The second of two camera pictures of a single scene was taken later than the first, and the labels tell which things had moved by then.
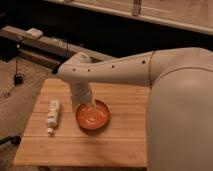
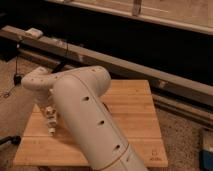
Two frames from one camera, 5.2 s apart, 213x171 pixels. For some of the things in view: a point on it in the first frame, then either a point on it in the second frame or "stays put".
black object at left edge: [16, 140] stays put
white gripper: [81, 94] → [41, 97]
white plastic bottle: [52, 117] stays put
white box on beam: [35, 33] stays put
